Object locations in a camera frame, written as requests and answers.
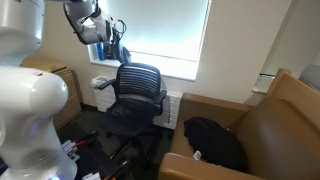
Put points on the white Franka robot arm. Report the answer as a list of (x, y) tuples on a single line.
[(30, 100)]

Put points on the blue t-shirt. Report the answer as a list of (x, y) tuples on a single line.
[(125, 56)]

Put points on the blue bottle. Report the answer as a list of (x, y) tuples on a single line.
[(100, 51)]

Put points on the white small boxes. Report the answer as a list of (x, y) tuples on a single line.
[(70, 150)]

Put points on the white flat packet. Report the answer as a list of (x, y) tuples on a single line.
[(91, 176)]

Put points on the black mesh office chair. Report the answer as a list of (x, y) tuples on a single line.
[(138, 80)]

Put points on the wooden dresser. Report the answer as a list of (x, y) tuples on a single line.
[(66, 100)]

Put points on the black garment with white label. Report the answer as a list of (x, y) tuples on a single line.
[(213, 143)]

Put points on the tan leather armchair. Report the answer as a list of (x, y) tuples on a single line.
[(283, 133)]

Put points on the grey bedding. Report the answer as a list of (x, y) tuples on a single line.
[(311, 75)]

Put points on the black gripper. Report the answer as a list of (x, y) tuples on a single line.
[(115, 38)]

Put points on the black long tool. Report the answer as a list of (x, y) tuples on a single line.
[(118, 170)]

